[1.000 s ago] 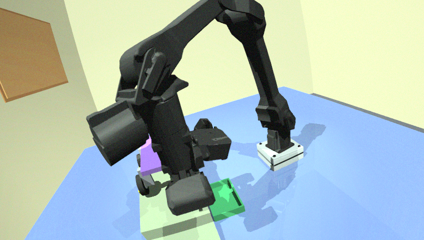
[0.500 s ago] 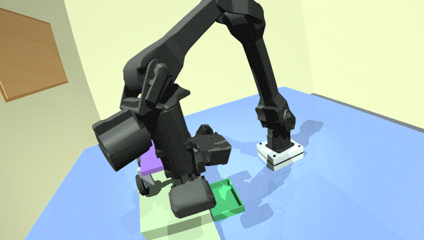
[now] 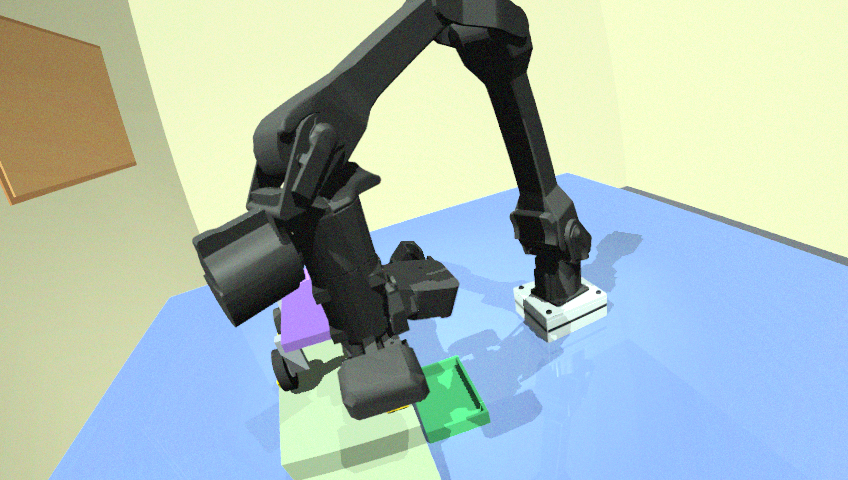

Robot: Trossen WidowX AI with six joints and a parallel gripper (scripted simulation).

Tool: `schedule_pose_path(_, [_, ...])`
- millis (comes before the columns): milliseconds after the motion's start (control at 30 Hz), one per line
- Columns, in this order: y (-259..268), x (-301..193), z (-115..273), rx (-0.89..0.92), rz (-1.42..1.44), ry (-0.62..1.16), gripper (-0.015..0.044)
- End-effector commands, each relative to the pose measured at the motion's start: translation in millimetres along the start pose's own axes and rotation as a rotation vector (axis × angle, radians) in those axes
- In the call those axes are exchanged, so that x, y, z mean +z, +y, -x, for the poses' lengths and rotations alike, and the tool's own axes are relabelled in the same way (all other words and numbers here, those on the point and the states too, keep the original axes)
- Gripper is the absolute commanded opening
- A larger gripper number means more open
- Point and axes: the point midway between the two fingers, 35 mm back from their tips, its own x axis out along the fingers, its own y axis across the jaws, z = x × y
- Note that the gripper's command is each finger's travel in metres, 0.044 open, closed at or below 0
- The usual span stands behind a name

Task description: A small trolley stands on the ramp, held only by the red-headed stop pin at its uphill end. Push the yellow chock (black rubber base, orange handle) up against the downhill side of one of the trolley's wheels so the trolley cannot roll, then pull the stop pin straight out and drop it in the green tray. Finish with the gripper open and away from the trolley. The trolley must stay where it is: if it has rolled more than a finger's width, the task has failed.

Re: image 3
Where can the pale green ramp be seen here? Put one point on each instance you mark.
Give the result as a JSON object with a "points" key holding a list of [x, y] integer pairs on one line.
{"points": [[320, 441]]}

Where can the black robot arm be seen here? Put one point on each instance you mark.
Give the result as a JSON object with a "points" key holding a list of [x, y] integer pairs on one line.
{"points": [[316, 219]]}

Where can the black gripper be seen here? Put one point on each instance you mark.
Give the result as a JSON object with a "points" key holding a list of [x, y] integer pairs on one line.
{"points": [[383, 373]]}

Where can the green tray floor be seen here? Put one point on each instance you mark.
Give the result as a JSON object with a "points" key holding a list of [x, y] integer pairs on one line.
{"points": [[450, 399]]}

